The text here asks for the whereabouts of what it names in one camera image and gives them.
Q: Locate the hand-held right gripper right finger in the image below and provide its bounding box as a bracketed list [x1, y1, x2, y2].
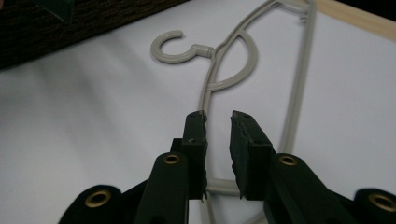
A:
[229, 110, 359, 224]

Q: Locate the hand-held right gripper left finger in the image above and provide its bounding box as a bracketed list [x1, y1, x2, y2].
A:
[134, 110, 208, 224]

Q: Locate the brown woven basket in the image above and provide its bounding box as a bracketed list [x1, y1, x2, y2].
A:
[0, 0, 189, 71]

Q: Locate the grey plastic clothes hanger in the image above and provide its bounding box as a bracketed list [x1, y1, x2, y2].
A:
[150, 0, 318, 224]

